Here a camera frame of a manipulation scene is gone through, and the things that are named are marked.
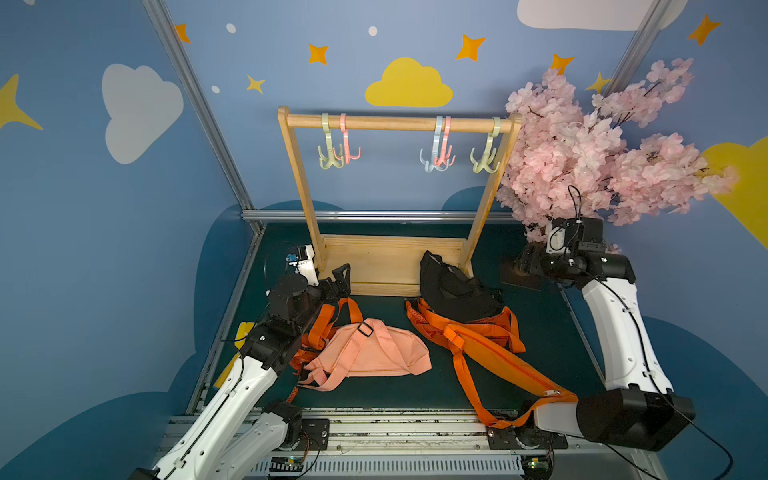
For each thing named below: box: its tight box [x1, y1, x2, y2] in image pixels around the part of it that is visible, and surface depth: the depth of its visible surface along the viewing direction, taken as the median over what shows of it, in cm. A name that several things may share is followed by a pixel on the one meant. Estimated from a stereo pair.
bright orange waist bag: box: [443, 323, 579, 428], surface depth 74 cm
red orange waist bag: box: [406, 298, 526, 353], surface depth 91 cm
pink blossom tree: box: [496, 59, 739, 241], surface depth 69 cm
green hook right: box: [470, 116, 502, 173], surface depth 72 cm
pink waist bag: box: [298, 319, 433, 391], surface depth 82 cm
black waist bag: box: [420, 250, 505, 323], surface depth 98 cm
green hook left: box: [317, 113, 344, 169], surface depth 73 cm
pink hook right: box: [434, 116, 456, 167], surface depth 72 cm
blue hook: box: [419, 116, 450, 173], surface depth 72 cm
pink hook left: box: [334, 113, 362, 164], surface depth 70 cm
